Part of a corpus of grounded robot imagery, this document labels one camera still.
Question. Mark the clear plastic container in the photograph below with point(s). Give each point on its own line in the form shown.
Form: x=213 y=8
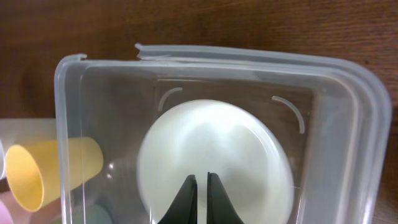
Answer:
x=331 y=117

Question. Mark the green plastic cup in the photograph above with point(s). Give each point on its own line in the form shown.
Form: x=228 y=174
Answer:
x=94 y=214

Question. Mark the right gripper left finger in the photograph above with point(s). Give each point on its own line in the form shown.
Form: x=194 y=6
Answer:
x=183 y=209

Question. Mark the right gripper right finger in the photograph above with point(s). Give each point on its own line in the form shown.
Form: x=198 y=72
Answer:
x=219 y=207

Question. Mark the pink plastic cup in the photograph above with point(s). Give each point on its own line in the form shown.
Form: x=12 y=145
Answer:
x=13 y=213

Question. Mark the white plastic cup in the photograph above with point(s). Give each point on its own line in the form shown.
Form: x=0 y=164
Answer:
x=21 y=130

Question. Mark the yellow plastic cup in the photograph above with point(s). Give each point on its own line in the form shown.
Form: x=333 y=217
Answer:
x=32 y=169

